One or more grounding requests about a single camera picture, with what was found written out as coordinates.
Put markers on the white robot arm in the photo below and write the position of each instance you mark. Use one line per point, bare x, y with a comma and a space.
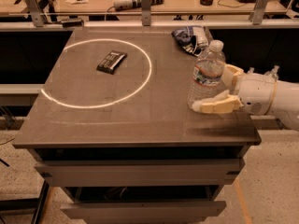
284, 105

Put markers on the grey drawer cabinet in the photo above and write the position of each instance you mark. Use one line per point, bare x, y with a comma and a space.
126, 148

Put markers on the black rxbar chocolate bar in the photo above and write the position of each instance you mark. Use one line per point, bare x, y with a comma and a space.
110, 63

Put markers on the blue white chip bag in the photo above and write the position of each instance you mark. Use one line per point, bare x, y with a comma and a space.
192, 39

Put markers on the clear plastic water bottle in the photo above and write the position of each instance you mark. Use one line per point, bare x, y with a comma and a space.
207, 72

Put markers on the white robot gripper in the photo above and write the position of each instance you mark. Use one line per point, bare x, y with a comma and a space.
256, 92

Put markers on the middle metal bracket post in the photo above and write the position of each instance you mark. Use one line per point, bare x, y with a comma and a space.
145, 12

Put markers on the white power strip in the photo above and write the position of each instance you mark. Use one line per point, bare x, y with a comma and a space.
130, 4

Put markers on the clear sanitizer bottle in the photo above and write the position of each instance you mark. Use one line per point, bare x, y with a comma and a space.
273, 73
251, 70

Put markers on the left metal bracket post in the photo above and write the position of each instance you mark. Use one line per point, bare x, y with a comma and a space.
35, 12

